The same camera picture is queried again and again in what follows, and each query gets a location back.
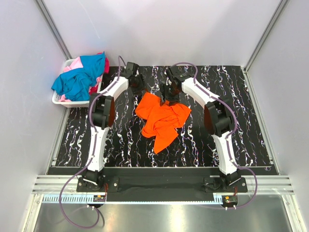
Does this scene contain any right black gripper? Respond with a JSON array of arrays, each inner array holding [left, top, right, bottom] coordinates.
[[159, 84, 180, 107]]

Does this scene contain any orange t shirt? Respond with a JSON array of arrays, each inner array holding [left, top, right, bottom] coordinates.
[[135, 92, 191, 154]]

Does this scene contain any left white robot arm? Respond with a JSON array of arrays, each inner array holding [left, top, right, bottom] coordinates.
[[79, 73, 147, 191]]

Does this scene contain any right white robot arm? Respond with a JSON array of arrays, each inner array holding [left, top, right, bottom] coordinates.
[[160, 65, 241, 192]]

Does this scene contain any blue t shirt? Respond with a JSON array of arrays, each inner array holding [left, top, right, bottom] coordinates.
[[51, 53, 106, 102]]

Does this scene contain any light pink t shirt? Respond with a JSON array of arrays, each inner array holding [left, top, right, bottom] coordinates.
[[58, 57, 103, 102]]

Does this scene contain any white plastic laundry basket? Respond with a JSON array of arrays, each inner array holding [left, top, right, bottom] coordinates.
[[52, 58, 89, 108]]

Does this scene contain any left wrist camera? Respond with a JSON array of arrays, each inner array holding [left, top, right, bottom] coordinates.
[[120, 62, 140, 79]]

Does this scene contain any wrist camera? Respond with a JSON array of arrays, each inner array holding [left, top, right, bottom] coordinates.
[[166, 66, 194, 82], [120, 62, 140, 79]]

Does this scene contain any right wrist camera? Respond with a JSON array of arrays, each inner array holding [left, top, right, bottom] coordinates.
[[166, 66, 194, 82]]

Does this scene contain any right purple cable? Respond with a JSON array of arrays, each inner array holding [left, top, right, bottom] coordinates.
[[170, 62, 258, 208]]

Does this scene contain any purple cable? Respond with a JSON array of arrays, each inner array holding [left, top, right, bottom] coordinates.
[[170, 62, 258, 208], [57, 55, 126, 229]]

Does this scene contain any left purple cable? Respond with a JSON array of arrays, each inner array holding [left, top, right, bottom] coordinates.
[[57, 55, 126, 229]]

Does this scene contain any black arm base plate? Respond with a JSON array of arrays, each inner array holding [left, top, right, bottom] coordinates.
[[76, 176, 248, 193]]

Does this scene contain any aluminium front rail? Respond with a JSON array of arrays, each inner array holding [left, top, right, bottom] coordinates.
[[32, 175, 294, 194]]

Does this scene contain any white slotted cable duct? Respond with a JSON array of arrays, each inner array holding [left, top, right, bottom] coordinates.
[[42, 193, 225, 205]]

